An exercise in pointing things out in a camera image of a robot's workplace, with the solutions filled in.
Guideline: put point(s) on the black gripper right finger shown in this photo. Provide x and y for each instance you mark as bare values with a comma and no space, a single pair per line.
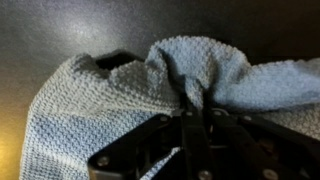
253,146

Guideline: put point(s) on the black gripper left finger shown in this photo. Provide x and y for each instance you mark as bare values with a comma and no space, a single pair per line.
196,143

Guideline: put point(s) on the blue knitted cloth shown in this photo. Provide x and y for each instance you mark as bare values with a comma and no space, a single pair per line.
83,110

